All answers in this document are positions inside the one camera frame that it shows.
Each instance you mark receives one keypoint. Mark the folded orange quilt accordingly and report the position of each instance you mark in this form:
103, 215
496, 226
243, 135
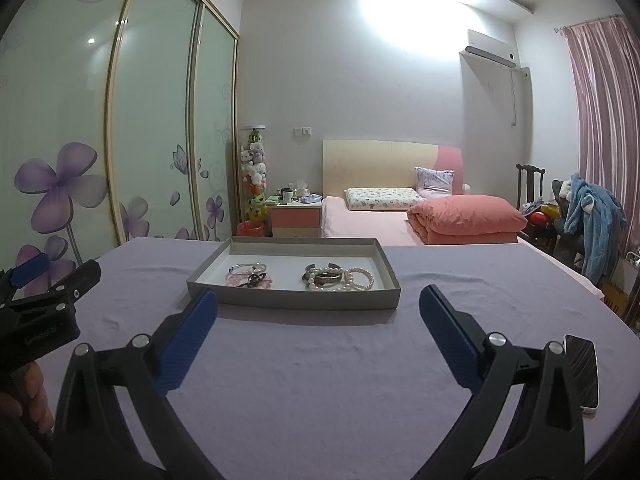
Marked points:
465, 217

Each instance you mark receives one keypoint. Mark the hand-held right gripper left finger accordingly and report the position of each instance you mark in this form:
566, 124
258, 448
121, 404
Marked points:
187, 345

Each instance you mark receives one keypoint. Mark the pink curtain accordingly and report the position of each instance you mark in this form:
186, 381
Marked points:
610, 110

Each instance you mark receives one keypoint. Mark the grey cardboard box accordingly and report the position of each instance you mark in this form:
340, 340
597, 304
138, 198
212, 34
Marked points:
300, 300

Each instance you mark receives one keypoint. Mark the blue garment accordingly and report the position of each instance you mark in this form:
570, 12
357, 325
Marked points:
600, 225

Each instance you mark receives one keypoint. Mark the red basket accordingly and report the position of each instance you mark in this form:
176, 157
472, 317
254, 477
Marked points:
250, 229

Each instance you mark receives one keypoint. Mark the pink bed sheet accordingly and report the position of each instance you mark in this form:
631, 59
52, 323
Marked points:
360, 225

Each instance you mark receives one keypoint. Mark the metal cuff bangle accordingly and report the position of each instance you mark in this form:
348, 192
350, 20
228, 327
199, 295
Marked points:
306, 276

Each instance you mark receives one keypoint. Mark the pink nightstand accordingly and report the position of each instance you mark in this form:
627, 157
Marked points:
295, 217

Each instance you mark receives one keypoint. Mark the white wall switch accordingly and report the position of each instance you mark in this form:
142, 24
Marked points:
303, 131

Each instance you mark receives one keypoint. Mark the stack of plush toys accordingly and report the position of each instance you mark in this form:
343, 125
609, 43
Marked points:
252, 160

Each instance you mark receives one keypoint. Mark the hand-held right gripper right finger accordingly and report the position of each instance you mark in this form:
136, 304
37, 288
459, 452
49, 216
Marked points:
447, 340

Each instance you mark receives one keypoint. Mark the white air conditioner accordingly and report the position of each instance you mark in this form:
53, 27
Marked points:
487, 55

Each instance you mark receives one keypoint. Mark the person's left hand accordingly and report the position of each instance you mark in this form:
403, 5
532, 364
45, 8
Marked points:
37, 395

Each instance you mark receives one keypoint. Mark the floral sliding door wardrobe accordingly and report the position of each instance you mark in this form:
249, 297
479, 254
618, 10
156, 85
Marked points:
150, 85

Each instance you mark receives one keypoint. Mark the dark wooden chair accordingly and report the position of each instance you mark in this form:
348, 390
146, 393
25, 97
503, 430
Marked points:
525, 180

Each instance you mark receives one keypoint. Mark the tissue box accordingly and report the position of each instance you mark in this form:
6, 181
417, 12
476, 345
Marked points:
301, 191

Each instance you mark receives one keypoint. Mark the patterned white pillow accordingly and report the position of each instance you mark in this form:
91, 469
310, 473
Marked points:
380, 199

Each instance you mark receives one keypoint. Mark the purple floral pillow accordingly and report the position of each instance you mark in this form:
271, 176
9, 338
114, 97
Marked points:
435, 180

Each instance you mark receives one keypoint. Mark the smartphone with white case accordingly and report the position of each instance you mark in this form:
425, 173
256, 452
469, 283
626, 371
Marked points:
582, 370

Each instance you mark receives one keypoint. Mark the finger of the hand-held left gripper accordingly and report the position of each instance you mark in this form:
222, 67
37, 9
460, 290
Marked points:
30, 266
80, 277

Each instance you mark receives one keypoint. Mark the cream and pink headboard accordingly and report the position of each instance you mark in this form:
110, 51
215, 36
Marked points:
375, 165

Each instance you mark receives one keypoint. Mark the thin silver bangle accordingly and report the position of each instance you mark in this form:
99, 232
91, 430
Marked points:
260, 265

